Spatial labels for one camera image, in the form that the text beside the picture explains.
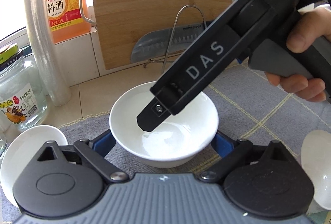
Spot person's right hand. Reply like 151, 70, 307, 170
265, 7, 331, 103

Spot cleaver knife black handle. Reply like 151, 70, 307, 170
130, 23, 205, 63

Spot grey checked table mat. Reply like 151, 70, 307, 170
44, 63, 330, 157

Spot glass jar green lid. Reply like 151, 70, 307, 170
1, 43, 47, 132

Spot metal wire rack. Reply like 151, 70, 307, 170
130, 4, 211, 71

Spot white bowl pink flowers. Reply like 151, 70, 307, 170
109, 82, 219, 169
301, 130, 330, 213

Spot tall plastic cup stack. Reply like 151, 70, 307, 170
24, 0, 71, 106

